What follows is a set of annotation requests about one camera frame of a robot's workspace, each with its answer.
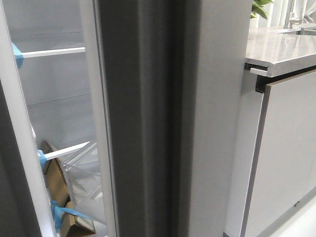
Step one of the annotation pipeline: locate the brown cardboard box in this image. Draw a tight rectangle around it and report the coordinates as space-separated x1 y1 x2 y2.
40 140 96 237

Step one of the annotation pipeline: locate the green plant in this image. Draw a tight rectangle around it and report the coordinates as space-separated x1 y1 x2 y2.
250 0 274 20

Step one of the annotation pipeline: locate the upper blue tape strip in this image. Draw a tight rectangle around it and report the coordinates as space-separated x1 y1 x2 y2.
11 43 24 69

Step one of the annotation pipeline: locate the lower white glass shelf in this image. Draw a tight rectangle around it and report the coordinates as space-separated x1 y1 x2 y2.
45 140 100 175

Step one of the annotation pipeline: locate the dark grey fridge door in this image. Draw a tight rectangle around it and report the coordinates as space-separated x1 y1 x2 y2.
95 0 252 237

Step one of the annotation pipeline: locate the bottom blue tape strip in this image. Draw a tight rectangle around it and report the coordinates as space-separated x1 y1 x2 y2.
50 200 92 230

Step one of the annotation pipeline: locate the middle white glass shelf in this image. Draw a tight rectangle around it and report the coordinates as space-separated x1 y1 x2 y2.
22 47 85 58

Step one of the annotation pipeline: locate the blue tape strip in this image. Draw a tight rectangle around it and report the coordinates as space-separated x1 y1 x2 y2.
37 150 49 175
11 43 24 69
50 200 92 230

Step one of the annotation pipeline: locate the metal kitchen faucet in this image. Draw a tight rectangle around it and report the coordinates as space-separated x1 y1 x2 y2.
283 0 302 29

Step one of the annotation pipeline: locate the white cabinet door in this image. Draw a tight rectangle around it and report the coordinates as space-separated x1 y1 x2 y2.
241 71 316 237

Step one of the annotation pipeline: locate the white glass shelf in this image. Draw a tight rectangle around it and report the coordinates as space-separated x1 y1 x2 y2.
22 47 85 58
45 140 100 175

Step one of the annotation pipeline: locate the white fridge interior body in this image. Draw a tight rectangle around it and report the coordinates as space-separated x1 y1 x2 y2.
0 0 117 237

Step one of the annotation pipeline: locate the lower blue tape strip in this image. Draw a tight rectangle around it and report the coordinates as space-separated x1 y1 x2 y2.
37 150 49 175

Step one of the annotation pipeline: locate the grey stone countertop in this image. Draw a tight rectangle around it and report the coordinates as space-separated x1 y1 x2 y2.
245 28 316 78

